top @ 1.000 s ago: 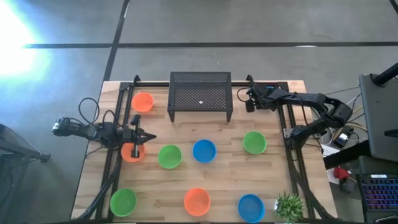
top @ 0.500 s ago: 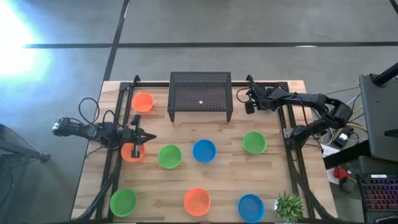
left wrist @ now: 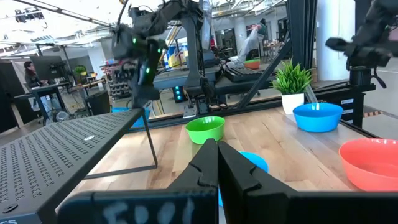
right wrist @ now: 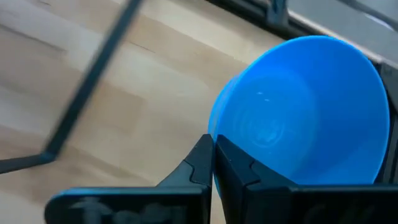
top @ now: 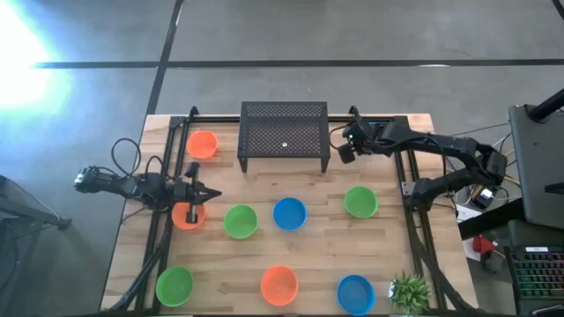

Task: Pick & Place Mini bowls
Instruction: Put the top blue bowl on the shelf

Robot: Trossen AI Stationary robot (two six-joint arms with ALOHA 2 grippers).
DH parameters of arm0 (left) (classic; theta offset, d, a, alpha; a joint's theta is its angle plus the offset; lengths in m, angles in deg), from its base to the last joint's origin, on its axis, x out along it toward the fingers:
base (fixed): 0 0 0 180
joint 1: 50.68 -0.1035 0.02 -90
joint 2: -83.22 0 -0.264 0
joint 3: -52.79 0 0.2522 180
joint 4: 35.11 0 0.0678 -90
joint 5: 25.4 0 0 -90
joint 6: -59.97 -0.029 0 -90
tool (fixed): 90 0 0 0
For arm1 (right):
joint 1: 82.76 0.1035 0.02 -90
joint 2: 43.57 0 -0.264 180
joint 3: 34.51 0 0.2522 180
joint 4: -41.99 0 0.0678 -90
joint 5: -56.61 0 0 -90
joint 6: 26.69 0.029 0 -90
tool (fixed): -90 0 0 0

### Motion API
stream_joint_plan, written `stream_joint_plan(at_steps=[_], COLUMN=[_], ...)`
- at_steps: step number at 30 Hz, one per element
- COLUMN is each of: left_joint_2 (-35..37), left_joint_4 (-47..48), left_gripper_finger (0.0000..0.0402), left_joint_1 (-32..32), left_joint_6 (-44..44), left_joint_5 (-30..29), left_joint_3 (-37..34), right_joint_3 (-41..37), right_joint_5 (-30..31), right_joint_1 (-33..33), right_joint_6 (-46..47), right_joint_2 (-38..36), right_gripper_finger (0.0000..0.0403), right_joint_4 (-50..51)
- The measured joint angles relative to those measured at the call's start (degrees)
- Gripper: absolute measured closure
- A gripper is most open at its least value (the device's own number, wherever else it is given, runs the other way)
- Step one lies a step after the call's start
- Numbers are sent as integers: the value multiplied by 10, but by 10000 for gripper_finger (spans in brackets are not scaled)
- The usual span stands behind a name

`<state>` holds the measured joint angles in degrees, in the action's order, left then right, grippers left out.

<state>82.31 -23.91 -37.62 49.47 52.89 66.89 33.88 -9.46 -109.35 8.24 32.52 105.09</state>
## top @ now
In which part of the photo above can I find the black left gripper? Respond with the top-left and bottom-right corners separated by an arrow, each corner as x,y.
174,161 -> 223,225

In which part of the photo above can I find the orange plastic mini bowl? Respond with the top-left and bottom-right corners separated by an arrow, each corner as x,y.
170,201 -> 208,232
259,265 -> 300,307
185,129 -> 219,160

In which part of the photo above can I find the green plastic mini bowl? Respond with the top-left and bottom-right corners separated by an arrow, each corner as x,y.
343,185 -> 379,220
155,266 -> 195,308
223,203 -> 259,240

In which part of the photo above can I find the blue plastic mini bowl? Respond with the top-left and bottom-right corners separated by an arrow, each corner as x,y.
337,274 -> 376,316
271,196 -> 308,232

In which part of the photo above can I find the black perforated metal shelf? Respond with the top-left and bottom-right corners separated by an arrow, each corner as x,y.
236,100 -> 331,174

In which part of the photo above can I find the white paper sheet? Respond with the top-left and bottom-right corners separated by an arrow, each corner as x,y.
456,204 -> 484,224

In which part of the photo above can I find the black power supply box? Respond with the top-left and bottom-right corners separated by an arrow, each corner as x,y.
470,187 -> 497,210

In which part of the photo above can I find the black stand base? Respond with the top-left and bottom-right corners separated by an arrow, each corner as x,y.
0,174 -> 72,317

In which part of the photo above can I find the small red object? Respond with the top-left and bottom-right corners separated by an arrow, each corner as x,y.
471,235 -> 497,256

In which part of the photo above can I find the small potted green plant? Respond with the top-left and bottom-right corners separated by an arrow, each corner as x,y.
387,270 -> 432,317

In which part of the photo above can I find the grey monitor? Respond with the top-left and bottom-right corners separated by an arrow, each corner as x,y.
508,103 -> 564,231

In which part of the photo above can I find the black side desk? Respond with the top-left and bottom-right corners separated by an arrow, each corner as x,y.
457,197 -> 564,317

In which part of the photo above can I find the backlit black keyboard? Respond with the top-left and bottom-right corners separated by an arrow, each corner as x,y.
504,245 -> 564,303

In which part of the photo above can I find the black aluminium frame rail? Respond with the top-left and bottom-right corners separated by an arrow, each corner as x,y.
99,105 -> 479,317

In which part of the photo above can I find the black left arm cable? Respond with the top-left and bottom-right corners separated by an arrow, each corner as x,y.
109,136 -> 177,186

